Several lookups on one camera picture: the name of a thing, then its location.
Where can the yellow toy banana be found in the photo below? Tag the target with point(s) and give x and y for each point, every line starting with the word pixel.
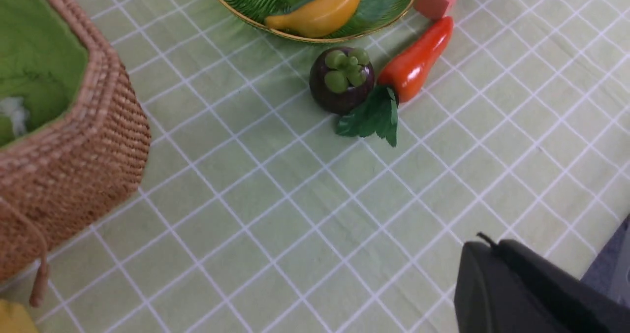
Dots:
pixel 315 19

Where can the woven wicker basket green lining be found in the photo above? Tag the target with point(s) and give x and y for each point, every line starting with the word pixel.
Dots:
pixel 74 139

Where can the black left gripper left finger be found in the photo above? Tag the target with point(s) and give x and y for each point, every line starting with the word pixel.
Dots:
pixel 491 298

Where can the green leaf-shaped glass plate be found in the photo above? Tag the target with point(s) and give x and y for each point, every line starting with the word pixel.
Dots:
pixel 371 16

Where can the yellow foam block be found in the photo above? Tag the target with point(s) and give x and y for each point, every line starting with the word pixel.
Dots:
pixel 14 318

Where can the purple toy mangosteen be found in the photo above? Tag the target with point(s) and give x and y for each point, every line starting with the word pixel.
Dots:
pixel 341 78

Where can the orange toy carrot green leaves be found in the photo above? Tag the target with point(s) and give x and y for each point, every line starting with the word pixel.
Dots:
pixel 401 80

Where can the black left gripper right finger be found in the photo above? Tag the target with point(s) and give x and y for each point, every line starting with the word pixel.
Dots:
pixel 578 307

